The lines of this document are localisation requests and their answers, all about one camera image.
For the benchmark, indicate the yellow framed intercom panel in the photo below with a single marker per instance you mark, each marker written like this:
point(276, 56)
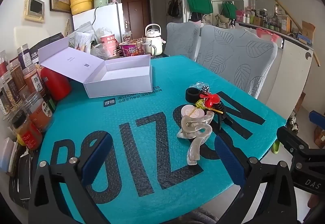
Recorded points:
point(35, 8)

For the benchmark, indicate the brown door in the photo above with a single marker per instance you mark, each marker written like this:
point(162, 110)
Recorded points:
point(135, 15)

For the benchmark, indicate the row of bottles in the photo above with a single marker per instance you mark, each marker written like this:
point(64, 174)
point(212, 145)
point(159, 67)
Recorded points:
point(264, 19)

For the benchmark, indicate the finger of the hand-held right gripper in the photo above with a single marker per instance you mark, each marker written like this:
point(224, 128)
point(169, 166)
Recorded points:
point(317, 118)
point(289, 137)

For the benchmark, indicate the purple instant noodle bowl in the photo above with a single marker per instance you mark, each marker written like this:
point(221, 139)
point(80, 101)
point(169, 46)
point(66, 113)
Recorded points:
point(129, 50)

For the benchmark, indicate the yellow cooking pot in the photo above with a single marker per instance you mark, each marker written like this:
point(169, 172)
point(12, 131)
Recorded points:
point(80, 3)

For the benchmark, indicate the black white checkered bow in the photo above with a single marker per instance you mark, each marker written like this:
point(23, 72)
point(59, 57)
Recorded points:
point(204, 87)

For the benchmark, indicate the teal printed bubble mat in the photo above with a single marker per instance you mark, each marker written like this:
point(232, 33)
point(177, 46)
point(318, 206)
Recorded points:
point(127, 112)

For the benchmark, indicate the red flower with yellow stick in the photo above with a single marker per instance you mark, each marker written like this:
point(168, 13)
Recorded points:
point(210, 99)

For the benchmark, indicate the pink round compact mirror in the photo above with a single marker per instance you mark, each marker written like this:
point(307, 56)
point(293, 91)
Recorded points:
point(192, 111)

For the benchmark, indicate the glass mug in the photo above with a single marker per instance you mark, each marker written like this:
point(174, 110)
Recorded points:
point(146, 48)

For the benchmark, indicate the pearly wavy hair claw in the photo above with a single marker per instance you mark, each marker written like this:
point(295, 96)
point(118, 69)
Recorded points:
point(195, 122)

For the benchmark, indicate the clear plastic hair clip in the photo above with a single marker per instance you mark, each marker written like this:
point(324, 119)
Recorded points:
point(193, 85)

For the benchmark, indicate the cardboard box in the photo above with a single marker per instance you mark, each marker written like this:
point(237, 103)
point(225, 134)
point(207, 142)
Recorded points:
point(308, 31)

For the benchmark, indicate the white cabinet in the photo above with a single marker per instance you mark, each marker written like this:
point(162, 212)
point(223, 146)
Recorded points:
point(292, 74)

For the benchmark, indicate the bamboo pole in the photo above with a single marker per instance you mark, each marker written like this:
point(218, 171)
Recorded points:
point(316, 59)

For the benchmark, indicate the grey leaf covered chair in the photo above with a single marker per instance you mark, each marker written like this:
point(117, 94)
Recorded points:
point(181, 38)
point(236, 59)

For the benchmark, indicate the red plastic bag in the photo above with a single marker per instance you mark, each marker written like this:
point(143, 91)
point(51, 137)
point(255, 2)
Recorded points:
point(266, 33)

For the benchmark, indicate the black pouch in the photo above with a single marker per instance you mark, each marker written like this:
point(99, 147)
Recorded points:
point(48, 43)

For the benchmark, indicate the large green tote bag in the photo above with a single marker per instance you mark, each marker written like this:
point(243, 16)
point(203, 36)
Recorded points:
point(199, 4)

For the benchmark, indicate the white hinged gift box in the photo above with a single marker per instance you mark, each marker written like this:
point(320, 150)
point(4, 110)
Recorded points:
point(121, 84)

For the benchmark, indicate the black hair claw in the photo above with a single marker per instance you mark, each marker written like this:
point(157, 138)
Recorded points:
point(223, 116)

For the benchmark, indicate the crumpled clear plastic bag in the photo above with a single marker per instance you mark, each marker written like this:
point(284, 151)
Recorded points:
point(99, 51)

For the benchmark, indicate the black handbag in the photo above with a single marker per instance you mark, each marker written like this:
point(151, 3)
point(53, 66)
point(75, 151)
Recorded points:
point(174, 4)

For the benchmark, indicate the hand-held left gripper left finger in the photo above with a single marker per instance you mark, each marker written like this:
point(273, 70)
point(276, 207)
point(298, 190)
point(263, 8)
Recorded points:
point(97, 155)

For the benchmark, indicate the group of spice jars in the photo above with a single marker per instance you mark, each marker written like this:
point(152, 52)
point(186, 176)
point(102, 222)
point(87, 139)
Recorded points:
point(33, 79)

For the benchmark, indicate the pink panda paper cup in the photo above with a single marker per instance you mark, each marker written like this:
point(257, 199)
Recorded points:
point(110, 50)

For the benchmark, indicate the white refrigerator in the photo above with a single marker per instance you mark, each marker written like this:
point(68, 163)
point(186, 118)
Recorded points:
point(106, 18)

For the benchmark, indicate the woven straw mat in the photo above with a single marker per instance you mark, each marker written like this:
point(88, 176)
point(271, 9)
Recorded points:
point(68, 27)

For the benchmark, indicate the red canister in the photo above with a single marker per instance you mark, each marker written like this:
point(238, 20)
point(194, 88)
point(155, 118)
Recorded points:
point(54, 81)

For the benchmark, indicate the pearly long hair clip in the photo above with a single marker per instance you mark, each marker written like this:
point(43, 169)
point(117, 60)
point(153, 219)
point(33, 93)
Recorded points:
point(196, 145)

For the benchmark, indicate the white printed paper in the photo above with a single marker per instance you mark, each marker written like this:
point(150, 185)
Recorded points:
point(82, 41)

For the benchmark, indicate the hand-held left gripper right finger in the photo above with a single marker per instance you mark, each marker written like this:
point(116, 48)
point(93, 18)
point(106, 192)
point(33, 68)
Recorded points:
point(227, 160)

